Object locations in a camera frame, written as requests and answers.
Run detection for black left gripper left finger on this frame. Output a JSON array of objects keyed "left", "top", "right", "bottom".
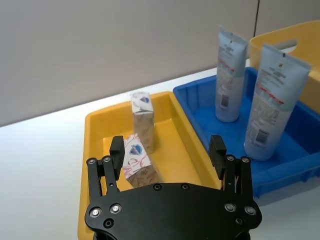
[{"left": 86, "top": 135, "right": 126, "bottom": 201}]

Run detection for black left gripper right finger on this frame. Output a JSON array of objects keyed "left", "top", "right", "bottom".
[{"left": 208, "top": 134, "right": 255, "bottom": 201}]

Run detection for white printed soap box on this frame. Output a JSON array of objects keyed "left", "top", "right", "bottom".
[
  {"left": 121, "top": 133, "right": 165, "bottom": 189},
  {"left": 129, "top": 91, "right": 155, "bottom": 154}
]

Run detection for shallow yellow plastic tray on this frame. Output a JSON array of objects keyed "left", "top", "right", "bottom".
[{"left": 77, "top": 91, "right": 221, "bottom": 240}]

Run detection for blue plastic bin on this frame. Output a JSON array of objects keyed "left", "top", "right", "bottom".
[{"left": 172, "top": 66, "right": 320, "bottom": 207}]

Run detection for pale blue squeeze tube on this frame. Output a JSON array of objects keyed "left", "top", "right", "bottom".
[
  {"left": 215, "top": 24, "right": 248, "bottom": 123},
  {"left": 243, "top": 42, "right": 312, "bottom": 161}
]

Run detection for yellow plastic basket with handle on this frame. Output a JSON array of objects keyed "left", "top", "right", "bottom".
[{"left": 249, "top": 20, "right": 320, "bottom": 113}]

